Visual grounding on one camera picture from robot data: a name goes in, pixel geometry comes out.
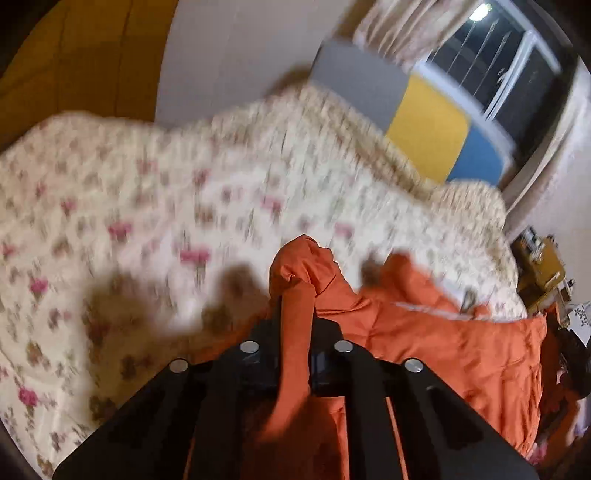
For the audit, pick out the floral quilted comforter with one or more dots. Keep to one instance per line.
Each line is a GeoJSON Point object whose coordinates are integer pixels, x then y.
{"type": "Point", "coordinates": [125, 244]}

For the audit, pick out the patterned curtain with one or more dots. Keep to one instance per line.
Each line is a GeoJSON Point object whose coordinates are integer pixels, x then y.
{"type": "Point", "coordinates": [534, 185]}
{"type": "Point", "coordinates": [405, 32]}

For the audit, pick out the white framed window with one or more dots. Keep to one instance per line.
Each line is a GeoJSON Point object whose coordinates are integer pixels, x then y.
{"type": "Point", "coordinates": [508, 67]}

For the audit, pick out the wooden wardrobe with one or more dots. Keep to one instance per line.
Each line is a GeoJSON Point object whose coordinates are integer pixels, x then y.
{"type": "Point", "coordinates": [102, 57]}

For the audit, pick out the right patterned curtain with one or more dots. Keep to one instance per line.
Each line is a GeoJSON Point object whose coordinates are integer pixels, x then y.
{"type": "Point", "coordinates": [534, 185]}

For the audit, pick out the wooden desk with clutter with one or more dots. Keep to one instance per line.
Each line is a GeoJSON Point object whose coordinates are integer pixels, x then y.
{"type": "Point", "coordinates": [542, 274]}

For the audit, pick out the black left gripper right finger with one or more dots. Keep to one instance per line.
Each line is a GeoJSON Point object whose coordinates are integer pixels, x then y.
{"type": "Point", "coordinates": [339, 367]}

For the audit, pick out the orange puffer jacket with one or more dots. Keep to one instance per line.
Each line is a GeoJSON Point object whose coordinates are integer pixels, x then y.
{"type": "Point", "coordinates": [479, 390]}

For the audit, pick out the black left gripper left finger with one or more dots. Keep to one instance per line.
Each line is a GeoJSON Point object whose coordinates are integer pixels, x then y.
{"type": "Point", "coordinates": [239, 391]}

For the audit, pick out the grey yellow blue headboard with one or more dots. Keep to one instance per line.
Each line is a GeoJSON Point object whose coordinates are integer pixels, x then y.
{"type": "Point", "coordinates": [436, 135]}

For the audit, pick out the left patterned curtain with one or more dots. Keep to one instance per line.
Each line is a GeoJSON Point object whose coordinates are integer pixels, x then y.
{"type": "Point", "coordinates": [405, 32]}

